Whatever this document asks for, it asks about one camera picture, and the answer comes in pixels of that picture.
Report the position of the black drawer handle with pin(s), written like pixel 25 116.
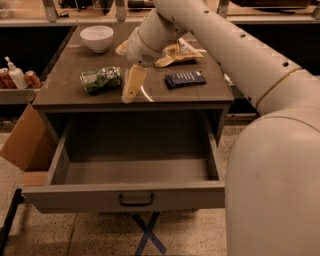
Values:
pixel 126 201

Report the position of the cardboard box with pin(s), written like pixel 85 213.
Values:
pixel 30 145

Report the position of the red can at edge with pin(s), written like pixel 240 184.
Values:
pixel 4 75

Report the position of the green crushed soda can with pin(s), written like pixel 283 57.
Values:
pixel 98 80

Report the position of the brown chip bag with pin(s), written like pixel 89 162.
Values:
pixel 178 51

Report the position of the dark blue snack bar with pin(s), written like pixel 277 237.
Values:
pixel 184 79

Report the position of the white pump bottle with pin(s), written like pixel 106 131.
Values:
pixel 16 75

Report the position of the red soda can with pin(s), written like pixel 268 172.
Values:
pixel 33 79

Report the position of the grey cabinet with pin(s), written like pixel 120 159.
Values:
pixel 64 92

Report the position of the white ceramic bowl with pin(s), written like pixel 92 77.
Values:
pixel 98 38

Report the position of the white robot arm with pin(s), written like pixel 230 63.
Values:
pixel 272 184

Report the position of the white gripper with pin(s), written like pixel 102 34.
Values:
pixel 137 49

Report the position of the open grey top drawer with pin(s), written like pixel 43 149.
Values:
pixel 170 155

